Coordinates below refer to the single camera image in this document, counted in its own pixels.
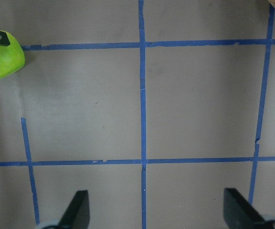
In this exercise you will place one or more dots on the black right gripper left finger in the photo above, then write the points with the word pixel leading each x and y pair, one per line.
pixel 77 214

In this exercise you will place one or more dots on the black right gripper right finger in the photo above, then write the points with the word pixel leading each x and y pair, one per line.
pixel 239 214

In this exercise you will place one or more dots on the green apple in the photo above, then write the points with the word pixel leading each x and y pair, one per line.
pixel 12 57

